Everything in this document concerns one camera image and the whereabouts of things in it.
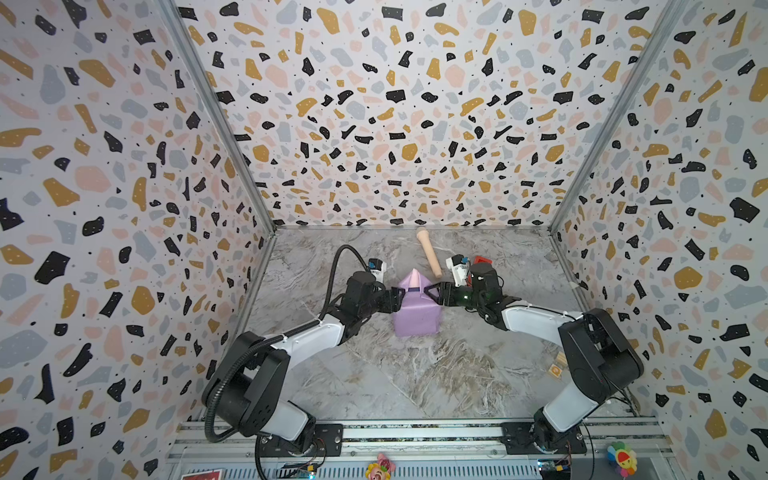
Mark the aluminium corner post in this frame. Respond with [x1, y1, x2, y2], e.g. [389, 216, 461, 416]
[155, 0, 276, 238]
[548, 0, 688, 239]

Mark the black corrugated cable hose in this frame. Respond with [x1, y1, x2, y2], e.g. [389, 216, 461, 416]
[202, 244, 370, 444]

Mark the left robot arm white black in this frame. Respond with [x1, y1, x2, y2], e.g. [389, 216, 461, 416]
[202, 271, 406, 450]

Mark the aluminium corner post left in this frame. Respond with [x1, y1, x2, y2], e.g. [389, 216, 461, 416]
[155, 0, 276, 238]

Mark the aluminium corner post right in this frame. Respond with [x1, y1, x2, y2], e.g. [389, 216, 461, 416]
[548, 0, 688, 239]

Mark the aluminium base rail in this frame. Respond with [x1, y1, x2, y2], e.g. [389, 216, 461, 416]
[164, 416, 679, 480]

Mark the rainbow flower toy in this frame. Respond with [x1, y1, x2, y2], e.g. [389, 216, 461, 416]
[606, 441, 638, 479]

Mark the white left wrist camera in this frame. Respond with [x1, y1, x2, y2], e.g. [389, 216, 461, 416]
[368, 258, 387, 283]

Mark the beige toy microphone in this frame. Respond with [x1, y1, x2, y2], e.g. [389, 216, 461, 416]
[416, 227, 443, 279]

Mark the pink yellow flower toy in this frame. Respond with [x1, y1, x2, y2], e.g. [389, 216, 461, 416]
[365, 453, 396, 480]

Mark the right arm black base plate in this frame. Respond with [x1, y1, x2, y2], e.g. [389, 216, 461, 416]
[501, 421, 588, 455]

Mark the small tan wooden block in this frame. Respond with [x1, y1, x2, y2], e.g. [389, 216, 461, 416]
[548, 364, 562, 378]
[555, 351, 568, 368]

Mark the pink wrapping paper sheet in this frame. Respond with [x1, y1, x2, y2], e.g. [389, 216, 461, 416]
[393, 269, 442, 337]

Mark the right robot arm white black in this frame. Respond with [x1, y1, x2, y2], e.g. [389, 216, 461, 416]
[426, 263, 644, 434]

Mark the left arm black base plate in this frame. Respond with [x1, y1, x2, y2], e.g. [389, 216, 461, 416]
[256, 423, 344, 458]

